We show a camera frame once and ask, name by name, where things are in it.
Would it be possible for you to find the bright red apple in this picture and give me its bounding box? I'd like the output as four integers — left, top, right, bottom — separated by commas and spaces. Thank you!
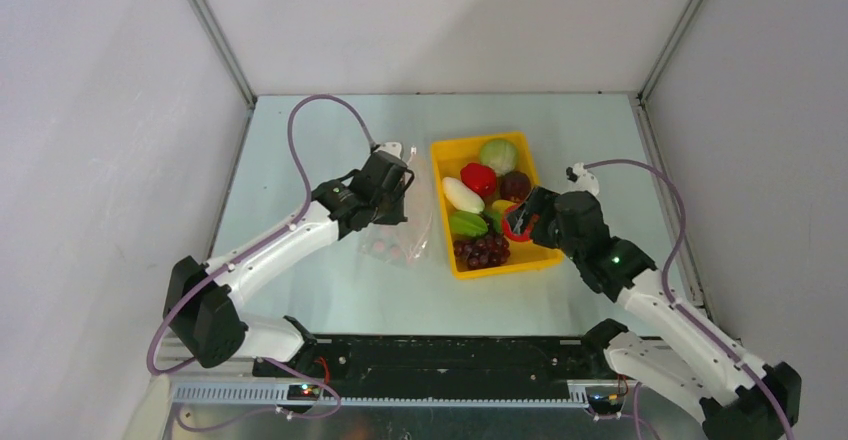
501, 204, 537, 243

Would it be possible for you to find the purple grape bunch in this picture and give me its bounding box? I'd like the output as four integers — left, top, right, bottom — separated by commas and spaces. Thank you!
452, 233, 511, 270

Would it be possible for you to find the clear pink-dotted zip bag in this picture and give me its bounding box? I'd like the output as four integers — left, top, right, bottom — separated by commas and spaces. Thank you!
358, 145, 435, 267

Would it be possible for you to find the yellow plastic tray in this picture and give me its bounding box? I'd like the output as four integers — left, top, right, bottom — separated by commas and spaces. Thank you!
431, 132, 564, 280

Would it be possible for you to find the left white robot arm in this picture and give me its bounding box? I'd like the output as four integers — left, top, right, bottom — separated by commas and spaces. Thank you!
163, 142, 415, 377

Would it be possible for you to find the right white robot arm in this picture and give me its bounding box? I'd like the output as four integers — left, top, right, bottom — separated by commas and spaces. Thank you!
502, 187, 801, 439

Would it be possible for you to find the yellow mango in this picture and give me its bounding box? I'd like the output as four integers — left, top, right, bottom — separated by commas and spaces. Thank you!
490, 199, 518, 215

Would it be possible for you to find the dark red apple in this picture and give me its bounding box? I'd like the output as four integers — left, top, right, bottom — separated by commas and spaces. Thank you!
499, 171, 534, 203

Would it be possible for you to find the red bell pepper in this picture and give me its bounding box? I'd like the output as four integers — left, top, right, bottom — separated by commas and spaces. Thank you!
460, 162, 498, 198

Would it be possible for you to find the green leafy vegetable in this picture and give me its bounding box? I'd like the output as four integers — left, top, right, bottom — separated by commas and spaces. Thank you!
448, 210, 503, 238

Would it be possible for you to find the green cabbage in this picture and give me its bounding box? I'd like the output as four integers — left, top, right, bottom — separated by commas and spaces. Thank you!
479, 138, 519, 177

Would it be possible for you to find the white radish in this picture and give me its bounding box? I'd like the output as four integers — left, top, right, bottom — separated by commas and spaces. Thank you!
441, 177, 485, 214

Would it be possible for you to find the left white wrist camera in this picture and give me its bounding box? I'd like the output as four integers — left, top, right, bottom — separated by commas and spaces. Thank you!
377, 142, 404, 159

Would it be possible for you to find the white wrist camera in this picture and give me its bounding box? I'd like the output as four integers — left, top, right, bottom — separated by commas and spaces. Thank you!
377, 142, 404, 159
565, 162, 600, 197

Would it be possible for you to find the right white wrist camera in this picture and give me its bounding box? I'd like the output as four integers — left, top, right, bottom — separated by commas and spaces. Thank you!
565, 162, 600, 197

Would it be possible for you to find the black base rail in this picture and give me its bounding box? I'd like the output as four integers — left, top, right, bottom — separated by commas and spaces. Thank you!
252, 334, 632, 404

